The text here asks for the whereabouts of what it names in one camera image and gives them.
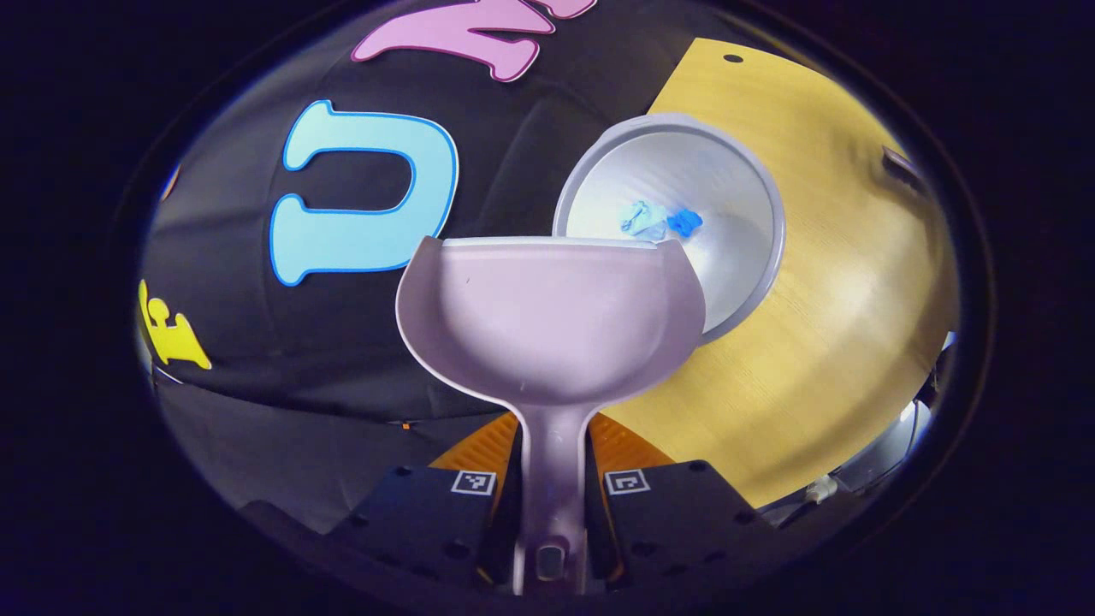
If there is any lilac plastic dustpan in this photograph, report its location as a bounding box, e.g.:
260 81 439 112
395 235 707 595

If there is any white ribbed garbage bin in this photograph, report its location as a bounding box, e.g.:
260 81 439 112
552 113 786 345

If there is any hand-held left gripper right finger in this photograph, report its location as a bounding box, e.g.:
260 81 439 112
585 413 778 593

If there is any black backdrop cloth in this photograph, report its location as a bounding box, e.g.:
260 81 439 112
137 0 685 531

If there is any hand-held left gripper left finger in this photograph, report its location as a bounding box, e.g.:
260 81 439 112
328 411 523 593

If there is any light blue paper trash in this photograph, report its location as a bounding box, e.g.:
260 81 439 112
620 201 669 241

